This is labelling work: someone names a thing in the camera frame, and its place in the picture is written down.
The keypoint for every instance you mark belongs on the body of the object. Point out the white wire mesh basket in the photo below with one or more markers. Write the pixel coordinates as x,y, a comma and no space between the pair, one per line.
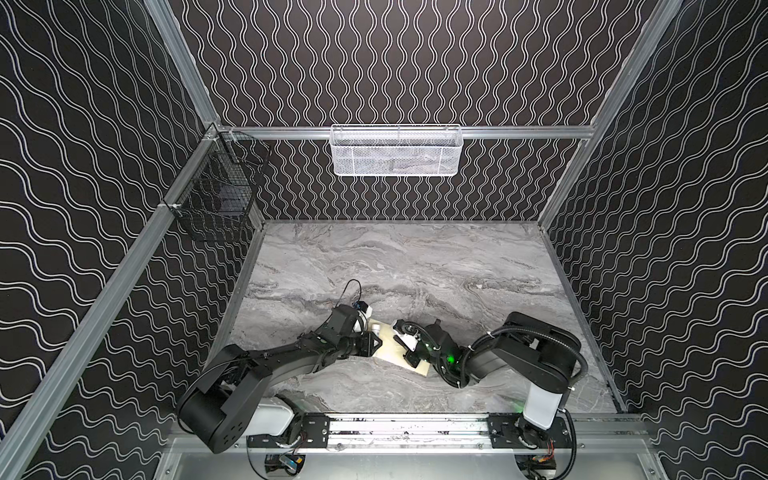
387,150

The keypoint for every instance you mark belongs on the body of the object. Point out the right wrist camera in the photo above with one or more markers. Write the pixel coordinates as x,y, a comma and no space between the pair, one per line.
407,341

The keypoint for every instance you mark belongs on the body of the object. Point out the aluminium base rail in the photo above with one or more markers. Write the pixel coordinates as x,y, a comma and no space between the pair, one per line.
389,433

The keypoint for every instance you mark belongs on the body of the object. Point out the cream envelope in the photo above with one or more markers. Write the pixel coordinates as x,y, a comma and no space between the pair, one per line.
392,351

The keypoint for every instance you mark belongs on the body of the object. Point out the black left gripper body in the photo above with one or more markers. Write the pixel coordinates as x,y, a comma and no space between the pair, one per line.
366,343

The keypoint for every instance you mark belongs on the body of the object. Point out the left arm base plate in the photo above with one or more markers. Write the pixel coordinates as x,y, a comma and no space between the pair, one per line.
305,431

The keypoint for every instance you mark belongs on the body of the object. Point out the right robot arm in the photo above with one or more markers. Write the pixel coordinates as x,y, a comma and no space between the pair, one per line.
547,356

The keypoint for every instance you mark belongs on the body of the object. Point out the black wire basket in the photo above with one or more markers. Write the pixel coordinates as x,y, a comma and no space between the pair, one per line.
216,206

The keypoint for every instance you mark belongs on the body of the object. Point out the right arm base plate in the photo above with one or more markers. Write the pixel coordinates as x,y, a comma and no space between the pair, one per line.
512,431

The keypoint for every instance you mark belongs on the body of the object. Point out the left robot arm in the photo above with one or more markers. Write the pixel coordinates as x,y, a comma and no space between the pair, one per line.
219,405

